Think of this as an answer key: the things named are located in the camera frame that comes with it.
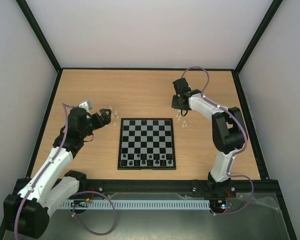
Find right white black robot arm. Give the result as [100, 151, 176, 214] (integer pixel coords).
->
[171, 89, 248, 196]

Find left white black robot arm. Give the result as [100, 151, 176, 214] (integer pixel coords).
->
[3, 104, 112, 240]

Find black chess pieces row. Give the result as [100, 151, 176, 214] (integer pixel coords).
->
[118, 153, 175, 168]

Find black and silver chessboard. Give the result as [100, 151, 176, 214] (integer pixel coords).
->
[117, 118, 177, 170]

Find black aluminium frame rail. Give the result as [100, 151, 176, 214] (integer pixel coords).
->
[12, 178, 283, 199]

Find grey slotted cable duct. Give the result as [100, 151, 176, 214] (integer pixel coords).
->
[58, 199, 210, 210]

